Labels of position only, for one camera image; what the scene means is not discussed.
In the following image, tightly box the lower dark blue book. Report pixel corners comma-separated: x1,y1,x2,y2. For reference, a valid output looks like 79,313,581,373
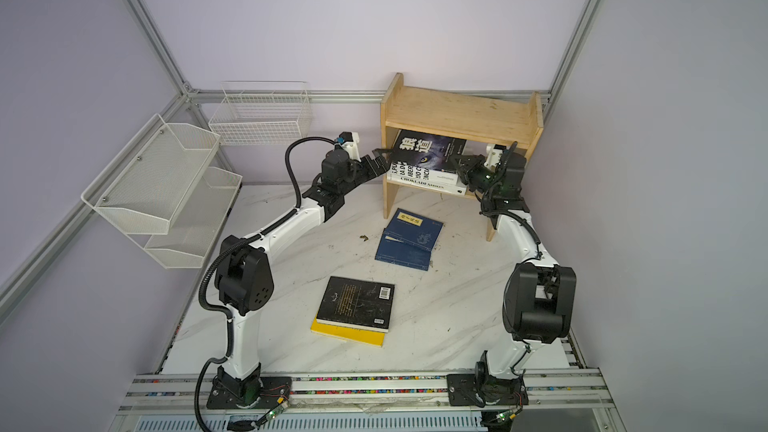
375,236,431,271

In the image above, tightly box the yellow book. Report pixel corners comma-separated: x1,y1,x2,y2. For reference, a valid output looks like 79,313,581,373
310,320,386,347

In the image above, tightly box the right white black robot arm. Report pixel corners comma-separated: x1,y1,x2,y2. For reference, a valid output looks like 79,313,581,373
448,149,577,407

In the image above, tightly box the white mesh lower wall bin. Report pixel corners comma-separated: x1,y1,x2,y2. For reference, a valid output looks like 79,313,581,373
144,167,242,269

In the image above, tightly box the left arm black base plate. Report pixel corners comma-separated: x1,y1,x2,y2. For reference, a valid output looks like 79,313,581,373
206,374,292,410

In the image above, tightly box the black book with gold text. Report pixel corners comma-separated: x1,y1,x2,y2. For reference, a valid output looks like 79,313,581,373
315,276,396,333

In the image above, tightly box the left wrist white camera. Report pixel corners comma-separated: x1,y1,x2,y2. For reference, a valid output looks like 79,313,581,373
336,131,361,161

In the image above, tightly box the white wire wall basket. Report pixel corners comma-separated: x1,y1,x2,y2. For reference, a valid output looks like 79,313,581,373
209,81,313,146

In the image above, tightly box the wrist white camera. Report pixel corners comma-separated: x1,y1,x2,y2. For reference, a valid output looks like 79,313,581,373
484,144,506,171
336,131,361,161

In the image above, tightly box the white mesh wall bin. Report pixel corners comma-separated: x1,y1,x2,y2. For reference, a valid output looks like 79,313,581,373
144,167,242,269
81,115,220,235

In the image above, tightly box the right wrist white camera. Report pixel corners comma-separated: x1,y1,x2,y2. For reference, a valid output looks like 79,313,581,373
484,144,506,171

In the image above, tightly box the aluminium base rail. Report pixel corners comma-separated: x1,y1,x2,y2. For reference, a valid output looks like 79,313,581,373
118,369,616,415

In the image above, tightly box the wooden two-tier bookshelf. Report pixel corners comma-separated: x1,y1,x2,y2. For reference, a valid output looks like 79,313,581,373
380,74,543,240

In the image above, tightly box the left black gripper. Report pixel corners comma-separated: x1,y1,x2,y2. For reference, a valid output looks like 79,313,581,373
340,148,394,197

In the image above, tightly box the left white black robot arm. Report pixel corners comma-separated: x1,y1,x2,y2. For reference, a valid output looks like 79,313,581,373
197,132,392,408

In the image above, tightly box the white ventilated cable duct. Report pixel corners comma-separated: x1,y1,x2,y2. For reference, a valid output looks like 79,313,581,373
127,411,487,431

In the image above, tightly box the black book with barcode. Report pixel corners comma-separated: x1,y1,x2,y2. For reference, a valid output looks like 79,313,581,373
391,129,466,174

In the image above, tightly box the dark blue book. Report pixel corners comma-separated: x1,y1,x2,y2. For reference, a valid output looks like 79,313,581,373
384,208,444,252
375,236,431,271

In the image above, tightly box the white book with black lettering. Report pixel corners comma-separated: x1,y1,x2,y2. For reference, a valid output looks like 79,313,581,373
388,161,459,186

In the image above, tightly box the upper dark blue book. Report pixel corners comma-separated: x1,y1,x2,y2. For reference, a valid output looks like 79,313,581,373
384,208,444,252

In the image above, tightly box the white mesh upper wall bin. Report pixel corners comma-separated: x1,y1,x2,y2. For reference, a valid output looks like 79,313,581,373
81,115,220,235

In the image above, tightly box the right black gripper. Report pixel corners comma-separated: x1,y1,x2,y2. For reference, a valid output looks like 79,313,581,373
448,154,498,198

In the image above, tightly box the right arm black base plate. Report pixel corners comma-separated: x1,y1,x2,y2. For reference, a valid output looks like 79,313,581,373
446,374,529,408

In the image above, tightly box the white book with photo cover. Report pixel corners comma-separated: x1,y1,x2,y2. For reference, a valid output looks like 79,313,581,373
386,172,467,196

